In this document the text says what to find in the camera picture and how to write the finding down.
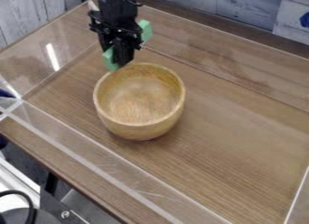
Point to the black table leg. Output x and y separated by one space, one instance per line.
50 184

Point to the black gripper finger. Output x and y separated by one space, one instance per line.
124 48
105 40

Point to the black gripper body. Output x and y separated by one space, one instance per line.
116 14

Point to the metal plate with screw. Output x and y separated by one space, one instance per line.
58 214

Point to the green rectangular block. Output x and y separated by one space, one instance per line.
141 32

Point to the clear acrylic corner bracket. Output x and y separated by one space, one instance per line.
93 8

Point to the brown wooden bowl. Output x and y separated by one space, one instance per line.
139 100

